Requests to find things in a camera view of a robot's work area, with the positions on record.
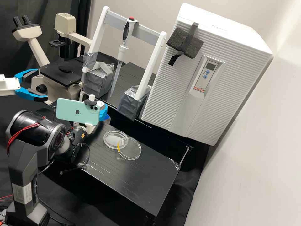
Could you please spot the petri dish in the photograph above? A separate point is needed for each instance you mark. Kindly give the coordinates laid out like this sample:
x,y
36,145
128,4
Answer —
x,y
114,139

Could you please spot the grey taped block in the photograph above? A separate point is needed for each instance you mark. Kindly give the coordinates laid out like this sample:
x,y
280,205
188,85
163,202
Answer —
x,y
128,103
96,77

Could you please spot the petri dish lid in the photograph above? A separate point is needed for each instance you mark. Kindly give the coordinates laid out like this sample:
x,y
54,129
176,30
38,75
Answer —
x,y
131,150

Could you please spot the cream microscope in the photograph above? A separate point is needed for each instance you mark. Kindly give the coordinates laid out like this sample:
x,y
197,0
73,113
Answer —
x,y
37,49

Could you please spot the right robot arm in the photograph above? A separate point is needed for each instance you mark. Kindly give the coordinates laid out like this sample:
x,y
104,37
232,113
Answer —
x,y
28,150

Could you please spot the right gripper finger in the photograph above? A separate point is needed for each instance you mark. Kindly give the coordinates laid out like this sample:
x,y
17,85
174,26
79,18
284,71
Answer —
x,y
105,113

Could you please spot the right wrist camera phone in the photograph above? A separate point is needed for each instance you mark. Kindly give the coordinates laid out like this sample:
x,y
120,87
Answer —
x,y
75,113

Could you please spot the incubator door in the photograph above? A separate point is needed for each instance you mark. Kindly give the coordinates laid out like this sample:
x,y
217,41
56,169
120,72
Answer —
x,y
178,99

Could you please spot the pipette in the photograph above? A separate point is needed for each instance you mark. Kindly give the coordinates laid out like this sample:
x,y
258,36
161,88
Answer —
x,y
125,33

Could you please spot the white incubator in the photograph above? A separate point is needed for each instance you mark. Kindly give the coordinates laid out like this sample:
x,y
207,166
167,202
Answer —
x,y
223,26

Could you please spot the white pipette stand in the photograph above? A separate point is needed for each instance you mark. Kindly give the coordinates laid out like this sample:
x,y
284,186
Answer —
x,y
150,70

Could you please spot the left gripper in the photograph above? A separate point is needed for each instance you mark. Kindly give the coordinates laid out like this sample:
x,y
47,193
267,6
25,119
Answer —
x,y
9,85

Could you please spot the black platform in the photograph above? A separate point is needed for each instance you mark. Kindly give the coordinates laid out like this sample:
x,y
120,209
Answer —
x,y
131,77
131,179

